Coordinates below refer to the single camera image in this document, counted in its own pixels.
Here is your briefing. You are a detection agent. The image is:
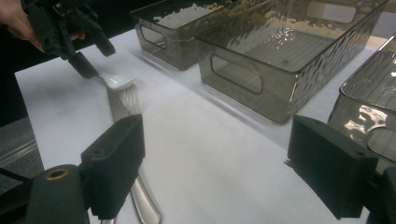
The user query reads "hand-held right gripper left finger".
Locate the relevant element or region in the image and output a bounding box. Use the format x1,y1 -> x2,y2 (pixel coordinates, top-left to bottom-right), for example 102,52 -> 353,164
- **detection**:
80,113 -> 147,220

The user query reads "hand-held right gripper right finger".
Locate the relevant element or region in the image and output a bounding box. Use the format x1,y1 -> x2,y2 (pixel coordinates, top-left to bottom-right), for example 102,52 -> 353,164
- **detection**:
285,114 -> 379,220

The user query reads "white plastic spoon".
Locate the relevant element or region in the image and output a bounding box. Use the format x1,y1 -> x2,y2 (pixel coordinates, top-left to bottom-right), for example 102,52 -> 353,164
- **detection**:
97,72 -> 135,91

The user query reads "metal fork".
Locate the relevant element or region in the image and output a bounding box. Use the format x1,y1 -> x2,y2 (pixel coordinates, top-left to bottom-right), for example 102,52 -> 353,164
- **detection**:
121,86 -> 163,224

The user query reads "smoky clear plastic bin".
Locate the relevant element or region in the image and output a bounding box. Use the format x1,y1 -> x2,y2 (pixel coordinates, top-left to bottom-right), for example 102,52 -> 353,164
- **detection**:
130,0 -> 237,71
195,0 -> 390,124
327,32 -> 396,175

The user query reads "white table cover sheet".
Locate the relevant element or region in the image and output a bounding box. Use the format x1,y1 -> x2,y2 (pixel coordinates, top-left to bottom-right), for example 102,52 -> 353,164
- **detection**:
14,28 -> 373,224

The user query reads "aluminium floor rail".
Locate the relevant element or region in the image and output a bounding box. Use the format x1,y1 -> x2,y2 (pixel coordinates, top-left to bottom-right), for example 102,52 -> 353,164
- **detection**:
0,139 -> 40,170

